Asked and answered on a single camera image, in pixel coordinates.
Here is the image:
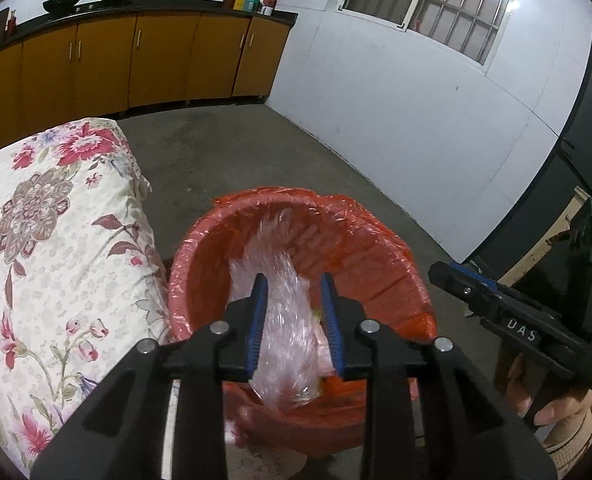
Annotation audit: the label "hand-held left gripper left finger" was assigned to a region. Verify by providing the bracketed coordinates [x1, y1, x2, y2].
[30, 272, 269, 480]

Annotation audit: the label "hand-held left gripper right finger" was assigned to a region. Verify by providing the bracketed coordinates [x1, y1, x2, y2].
[321, 272, 559, 480]

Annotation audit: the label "clear plastic bag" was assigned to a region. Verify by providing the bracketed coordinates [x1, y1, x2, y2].
[228, 210, 327, 407]

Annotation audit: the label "black kitchen countertop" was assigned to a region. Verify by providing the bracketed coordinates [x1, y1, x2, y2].
[0, 0, 299, 57]

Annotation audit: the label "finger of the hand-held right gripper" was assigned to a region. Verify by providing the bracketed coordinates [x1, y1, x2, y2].
[453, 262, 577, 331]
[428, 261, 592, 392]

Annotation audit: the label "floral tablecloth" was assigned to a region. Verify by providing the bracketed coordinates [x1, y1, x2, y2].
[0, 117, 174, 467]

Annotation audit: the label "wooden lower cabinets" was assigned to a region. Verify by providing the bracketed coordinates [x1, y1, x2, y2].
[0, 10, 294, 148]

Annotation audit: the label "person's right hand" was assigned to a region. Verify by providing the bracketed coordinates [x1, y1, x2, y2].
[506, 354, 592, 431]

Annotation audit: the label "wooden board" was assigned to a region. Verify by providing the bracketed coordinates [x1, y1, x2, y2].
[496, 191, 592, 287]

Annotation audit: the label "barred window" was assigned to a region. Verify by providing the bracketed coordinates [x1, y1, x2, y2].
[336, 0, 523, 67]

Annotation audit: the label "dark door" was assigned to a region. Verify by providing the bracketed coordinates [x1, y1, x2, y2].
[471, 5, 592, 271]

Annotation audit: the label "red plastic waste basket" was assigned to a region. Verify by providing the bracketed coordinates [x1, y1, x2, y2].
[168, 186, 437, 462]

